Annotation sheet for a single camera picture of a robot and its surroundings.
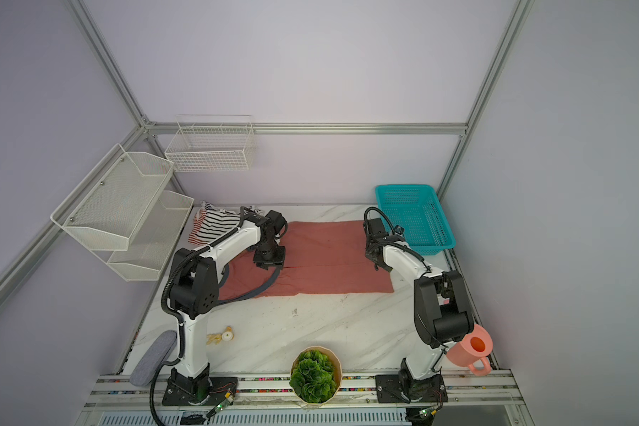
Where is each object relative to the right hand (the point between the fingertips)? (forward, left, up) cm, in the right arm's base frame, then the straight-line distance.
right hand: (375, 256), depth 95 cm
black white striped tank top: (+17, +62, +2) cm, 64 cm away
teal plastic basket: (+30, -24, -7) cm, 39 cm away
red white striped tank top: (+16, +70, +1) cm, 72 cm away
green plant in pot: (-39, +21, +5) cm, 45 cm away
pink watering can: (-34, -21, +3) cm, 40 cm away
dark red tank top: (+7, +20, -11) cm, 24 cm away
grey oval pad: (-33, +69, -3) cm, 77 cm away
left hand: (-4, +36, -1) cm, 37 cm away
